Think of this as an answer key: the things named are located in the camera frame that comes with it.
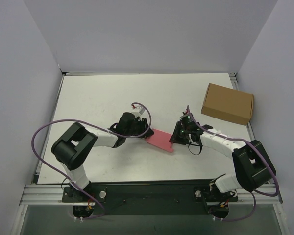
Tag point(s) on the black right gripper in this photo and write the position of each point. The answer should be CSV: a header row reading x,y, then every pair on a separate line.
x,y
176,133

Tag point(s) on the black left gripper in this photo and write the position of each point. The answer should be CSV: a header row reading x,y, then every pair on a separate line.
x,y
144,126

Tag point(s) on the pink paper box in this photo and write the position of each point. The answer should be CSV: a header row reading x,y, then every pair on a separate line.
x,y
161,140

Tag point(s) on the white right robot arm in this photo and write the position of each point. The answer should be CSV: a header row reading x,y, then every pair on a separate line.
x,y
252,165

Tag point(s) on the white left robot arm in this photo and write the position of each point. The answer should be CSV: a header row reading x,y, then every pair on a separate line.
x,y
73,147

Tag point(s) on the brown cardboard box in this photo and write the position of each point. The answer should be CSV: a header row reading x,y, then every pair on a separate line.
x,y
228,104

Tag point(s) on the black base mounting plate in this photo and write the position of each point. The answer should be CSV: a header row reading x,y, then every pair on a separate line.
x,y
177,197

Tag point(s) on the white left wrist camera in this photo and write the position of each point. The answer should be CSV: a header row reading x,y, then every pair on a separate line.
x,y
137,110

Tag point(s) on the aluminium frame rail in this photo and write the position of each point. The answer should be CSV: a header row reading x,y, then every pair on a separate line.
x,y
44,195

